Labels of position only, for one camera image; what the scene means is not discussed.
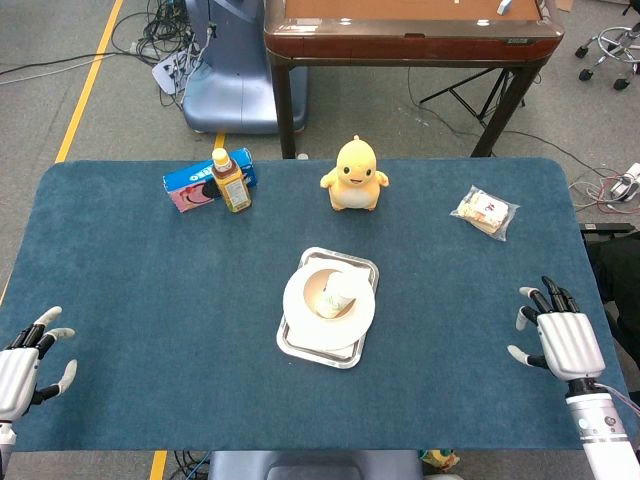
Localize white deep plate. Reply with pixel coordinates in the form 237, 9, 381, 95
282, 263, 377, 352

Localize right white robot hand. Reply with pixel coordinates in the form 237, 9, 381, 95
507, 275, 607, 384

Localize yellow plush duck toy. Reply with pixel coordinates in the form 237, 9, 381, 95
319, 134, 390, 212

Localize red and white floor cables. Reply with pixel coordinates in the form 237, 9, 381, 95
567, 167, 640, 217

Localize blue-grey robot torso base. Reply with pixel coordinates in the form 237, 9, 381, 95
207, 449, 424, 480

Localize chrome office chair base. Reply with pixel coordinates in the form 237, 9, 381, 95
574, 23, 640, 92

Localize silver metal tray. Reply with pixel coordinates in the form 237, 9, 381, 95
275, 246, 380, 370

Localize white paper cup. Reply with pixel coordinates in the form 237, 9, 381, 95
313, 272, 364, 320

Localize blue Oreo cookie box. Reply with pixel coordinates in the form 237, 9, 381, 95
163, 147, 259, 215

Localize long grey floor cable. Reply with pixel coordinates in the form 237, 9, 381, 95
0, 48, 157, 87

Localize colourful snack bag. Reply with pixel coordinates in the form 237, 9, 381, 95
422, 448, 461, 473

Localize blue-grey machine base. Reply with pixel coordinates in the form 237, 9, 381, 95
182, 0, 309, 135

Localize blue carpet table mat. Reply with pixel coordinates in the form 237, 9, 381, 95
0, 157, 632, 454

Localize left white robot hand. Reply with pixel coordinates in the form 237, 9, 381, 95
0, 305, 79, 422

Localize black furniture piece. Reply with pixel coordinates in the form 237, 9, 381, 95
579, 222, 640, 372

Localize brown wooden game table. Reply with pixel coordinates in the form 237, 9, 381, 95
263, 0, 566, 160

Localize white power strip with plugs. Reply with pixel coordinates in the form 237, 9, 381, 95
610, 162, 640, 202

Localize clear snack packet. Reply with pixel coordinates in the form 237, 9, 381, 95
449, 185, 520, 243

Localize thin pink wrist wire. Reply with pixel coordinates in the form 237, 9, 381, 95
597, 383, 640, 417

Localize tangled black floor cables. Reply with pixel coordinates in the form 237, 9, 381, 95
110, 0, 214, 109

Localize black and blue cables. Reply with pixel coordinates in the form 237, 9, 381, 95
172, 449, 214, 480

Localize amber tea bottle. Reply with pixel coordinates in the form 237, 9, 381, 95
210, 148, 253, 214

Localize white floor power strip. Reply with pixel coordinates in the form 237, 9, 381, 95
151, 53, 195, 96

